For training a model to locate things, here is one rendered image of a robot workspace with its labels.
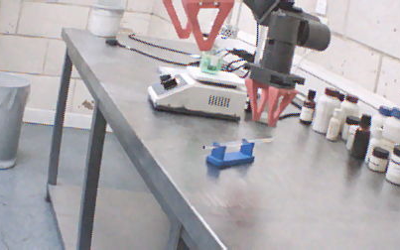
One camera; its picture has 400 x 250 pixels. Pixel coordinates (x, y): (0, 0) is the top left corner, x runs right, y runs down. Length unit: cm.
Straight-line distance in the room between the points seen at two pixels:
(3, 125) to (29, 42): 97
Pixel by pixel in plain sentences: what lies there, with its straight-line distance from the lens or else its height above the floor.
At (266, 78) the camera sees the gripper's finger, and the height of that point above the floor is 91.
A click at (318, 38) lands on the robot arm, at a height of 100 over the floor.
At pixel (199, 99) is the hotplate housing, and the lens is 146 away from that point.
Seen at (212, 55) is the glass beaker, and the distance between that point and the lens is 148.
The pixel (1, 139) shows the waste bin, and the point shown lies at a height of 16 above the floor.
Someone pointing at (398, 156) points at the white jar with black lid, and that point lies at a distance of 129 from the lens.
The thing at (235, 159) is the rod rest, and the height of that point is 76.
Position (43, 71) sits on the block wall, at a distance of 389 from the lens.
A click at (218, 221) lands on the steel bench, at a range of 89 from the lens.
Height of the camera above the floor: 107
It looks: 13 degrees down
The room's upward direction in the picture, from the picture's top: 12 degrees clockwise
